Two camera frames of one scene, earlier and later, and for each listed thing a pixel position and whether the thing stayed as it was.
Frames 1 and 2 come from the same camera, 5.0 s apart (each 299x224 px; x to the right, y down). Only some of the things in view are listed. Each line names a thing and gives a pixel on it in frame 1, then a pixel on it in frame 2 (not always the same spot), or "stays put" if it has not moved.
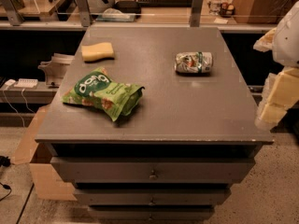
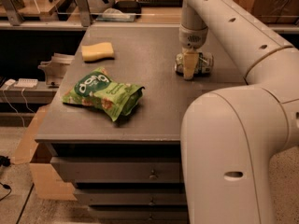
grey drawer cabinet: (152, 123) stays put
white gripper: (287, 41) -> (193, 37)
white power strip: (26, 83) stays put
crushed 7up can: (193, 63) stays put
